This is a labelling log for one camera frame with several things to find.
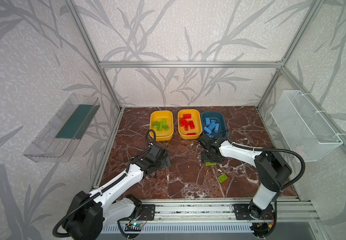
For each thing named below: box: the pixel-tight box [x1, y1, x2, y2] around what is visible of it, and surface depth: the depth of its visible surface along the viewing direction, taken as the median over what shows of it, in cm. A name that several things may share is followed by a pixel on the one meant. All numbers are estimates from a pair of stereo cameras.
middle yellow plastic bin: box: [177, 109, 203, 140], surface depth 110 cm
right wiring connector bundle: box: [249, 222, 276, 238], surface depth 72 cm
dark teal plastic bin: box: [201, 111, 227, 140], surface depth 107 cm
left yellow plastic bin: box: [149, 110, 174, 142], surface depth 108 cm
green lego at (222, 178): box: [217, 173, 228, 184], surface depth 86 cm
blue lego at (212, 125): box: [208, 119, 217, 132], surface depth 107 cm
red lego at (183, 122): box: [180, 117, 186, 127], surface depth 108 cm
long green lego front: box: [158, 118, 167, 131], surface depth 107 cm
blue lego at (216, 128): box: [214, 123, 220, 133], surface depth 107 cm
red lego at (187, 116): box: [183, 114, 192, 119], surface depth 115 cm
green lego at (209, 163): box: [205, 162, 217, 167], surface depth 91 cm
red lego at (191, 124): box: [188, 120, 195, 130], surface depth 110 cm
